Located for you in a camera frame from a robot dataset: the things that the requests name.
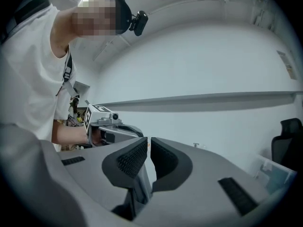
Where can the person's left forearm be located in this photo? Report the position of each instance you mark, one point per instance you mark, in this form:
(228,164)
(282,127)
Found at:
(68,133)

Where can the clear plastic storage bin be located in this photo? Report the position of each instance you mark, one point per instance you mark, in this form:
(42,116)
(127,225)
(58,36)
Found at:
(277,176)

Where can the black head-mounted camera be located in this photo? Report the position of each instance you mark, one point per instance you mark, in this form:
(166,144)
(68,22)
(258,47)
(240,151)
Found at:
(139,22)

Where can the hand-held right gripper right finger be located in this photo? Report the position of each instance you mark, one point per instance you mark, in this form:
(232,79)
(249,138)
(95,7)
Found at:
(201,174)

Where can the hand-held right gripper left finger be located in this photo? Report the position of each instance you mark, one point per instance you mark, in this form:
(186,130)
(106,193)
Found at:
(94,169)

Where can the person's left hand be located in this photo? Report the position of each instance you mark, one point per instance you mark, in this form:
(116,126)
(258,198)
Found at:
(96,137)

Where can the person's white shirt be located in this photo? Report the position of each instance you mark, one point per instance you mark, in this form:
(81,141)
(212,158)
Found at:
(28,67)

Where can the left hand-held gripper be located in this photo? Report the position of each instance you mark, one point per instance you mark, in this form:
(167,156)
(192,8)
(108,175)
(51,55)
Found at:
(99,115)

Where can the black mesh office chair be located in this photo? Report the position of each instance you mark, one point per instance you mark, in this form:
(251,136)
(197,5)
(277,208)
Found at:
(288,145)

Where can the person's head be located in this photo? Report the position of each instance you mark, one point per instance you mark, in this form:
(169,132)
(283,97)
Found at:
(61,32)

